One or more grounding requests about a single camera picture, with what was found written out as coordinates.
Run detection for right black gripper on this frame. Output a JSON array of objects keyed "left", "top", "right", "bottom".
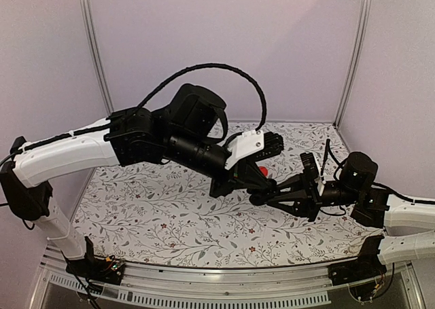
[{"left": 266, "top": 170, "right": 360, "bottom": 223}]

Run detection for red earbud charging case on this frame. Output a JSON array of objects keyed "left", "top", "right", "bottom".
[{"left": 259, "top": 166, "right": 268, "bottom": 177}]

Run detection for black earbud charging case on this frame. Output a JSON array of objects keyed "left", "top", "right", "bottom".
[{"left": 246, "top": 179, "right": 277, "bottom": 206}]

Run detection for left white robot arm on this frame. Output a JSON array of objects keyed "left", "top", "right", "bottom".
[{"left": 1, "top": 84, "right": 283, "bottom": 278}]

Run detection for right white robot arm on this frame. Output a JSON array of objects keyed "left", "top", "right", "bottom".
[{"left": 266, "top": 152, "right": 434, "bottom": 279}]

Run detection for floral patterned table mat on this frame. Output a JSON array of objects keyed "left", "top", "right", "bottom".
[{"left": 66, "top": 120, "right": 385, "bottom": 268}]

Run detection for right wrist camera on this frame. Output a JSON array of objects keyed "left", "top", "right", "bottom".
[{"left": 300, "top": 152, "right": 326, "bottom": 195}]

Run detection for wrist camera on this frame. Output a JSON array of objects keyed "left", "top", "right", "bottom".
[
  {"left": 224, "top": 130, "right": 284, "bottom": 170},
  {"left": 300, "top": 152, "right": 326, "bottom": 195}
]

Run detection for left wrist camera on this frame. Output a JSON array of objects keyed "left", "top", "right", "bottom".
[{"left": 224, "top": 130, "right": 284, "bottom": 170}]

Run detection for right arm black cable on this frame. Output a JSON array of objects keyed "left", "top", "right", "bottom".
[{"left": 319, "top": 139, "right": 347, "bottom": 217}]

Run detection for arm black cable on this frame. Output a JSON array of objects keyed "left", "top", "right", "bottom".
[
  {"left": 319, "top": 139, "right": 347, "bottom": 217},
  {"left": 135, "top": 62, "right": 268, "bottom": 133}
]

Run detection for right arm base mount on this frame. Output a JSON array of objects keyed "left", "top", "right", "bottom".
[{"left": 328, "top": 235, "right": 387, "bottom": 286}]

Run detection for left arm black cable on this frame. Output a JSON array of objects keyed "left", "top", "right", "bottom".
[{"left": 135, "top": 62, "right": 268, "bottom": 133}]

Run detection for aluminium front rail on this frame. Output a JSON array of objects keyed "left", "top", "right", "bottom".
[{"left": 28, "top": 249, "right": 428, "bottom": 308}]

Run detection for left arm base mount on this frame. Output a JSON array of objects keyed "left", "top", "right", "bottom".
[{"left": 66, "top": 236, "right": 125, "bottom": 285}]

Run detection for right aluminium frame post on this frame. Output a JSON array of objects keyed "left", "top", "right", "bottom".
[{"left": 334, "top": 0, "right": 372, "bottom": 130}]

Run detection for aluminium frame post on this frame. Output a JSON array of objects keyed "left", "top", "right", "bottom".
[
  {"left": 334, "top": 0, "right": 372, "bottom": 130},
  {"left": 80, "top": 0, "right": 114, "bottom": 114}
]

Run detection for left aluminium frame post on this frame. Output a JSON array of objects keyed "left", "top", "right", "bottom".
[{"left": 80, "top": 0, "right": 114, "bottom": 114}]

